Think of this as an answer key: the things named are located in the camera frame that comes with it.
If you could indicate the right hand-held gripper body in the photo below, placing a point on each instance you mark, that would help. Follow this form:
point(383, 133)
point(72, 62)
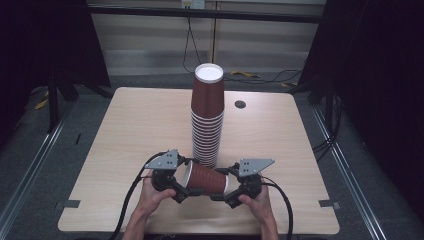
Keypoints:
point(251, 173)

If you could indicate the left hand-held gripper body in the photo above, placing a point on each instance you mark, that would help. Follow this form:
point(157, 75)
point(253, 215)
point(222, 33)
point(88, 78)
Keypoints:
point(165, 166)

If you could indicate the brown ribbed paper cup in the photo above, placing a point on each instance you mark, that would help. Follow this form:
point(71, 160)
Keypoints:
point(208, 179)

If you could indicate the stack of brown paper cups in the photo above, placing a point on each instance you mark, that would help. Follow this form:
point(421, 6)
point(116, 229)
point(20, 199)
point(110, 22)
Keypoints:
point(207, 126)

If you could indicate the person's right hand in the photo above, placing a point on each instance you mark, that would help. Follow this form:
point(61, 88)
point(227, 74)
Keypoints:
point(256, 203)

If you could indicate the person's left hand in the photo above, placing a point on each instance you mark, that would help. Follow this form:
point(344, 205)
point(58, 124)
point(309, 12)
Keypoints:
point(151, 198)

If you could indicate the round black table grommet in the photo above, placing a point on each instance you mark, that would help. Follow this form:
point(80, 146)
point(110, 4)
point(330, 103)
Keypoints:
point(240, 104)

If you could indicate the black stand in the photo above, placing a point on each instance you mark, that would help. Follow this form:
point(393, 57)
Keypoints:
point(55, 100)

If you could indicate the long dark desk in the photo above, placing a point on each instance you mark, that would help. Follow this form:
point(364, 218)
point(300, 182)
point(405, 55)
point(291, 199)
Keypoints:
point(200, 14)

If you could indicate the black curtain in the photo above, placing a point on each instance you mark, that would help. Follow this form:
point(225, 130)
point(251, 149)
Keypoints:
point(43, 50)
point(373, 83)

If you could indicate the metal floor rail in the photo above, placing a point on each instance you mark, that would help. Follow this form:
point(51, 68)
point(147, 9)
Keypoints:
point(350, 173)
point(30, 170)

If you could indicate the white wall socket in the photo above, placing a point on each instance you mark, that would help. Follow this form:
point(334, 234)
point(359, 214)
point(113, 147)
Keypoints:
point(187, 3)
point(198, 3)

